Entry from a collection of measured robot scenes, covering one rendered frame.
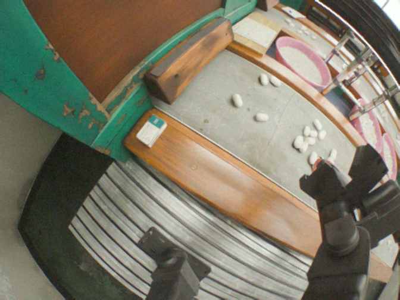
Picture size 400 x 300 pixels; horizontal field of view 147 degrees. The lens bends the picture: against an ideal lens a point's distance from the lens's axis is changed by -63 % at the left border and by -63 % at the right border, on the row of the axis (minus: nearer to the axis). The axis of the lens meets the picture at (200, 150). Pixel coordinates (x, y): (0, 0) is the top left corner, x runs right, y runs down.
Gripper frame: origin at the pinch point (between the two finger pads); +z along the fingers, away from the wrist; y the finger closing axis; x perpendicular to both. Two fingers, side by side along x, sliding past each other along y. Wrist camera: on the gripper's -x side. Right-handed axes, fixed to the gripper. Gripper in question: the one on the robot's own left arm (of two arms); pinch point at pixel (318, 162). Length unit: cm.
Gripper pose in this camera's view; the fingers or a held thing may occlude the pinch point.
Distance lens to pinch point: 37.5
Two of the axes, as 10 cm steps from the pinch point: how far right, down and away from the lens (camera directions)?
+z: 3.9, -4.5, 8.0
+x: -3.9, 7.1, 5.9
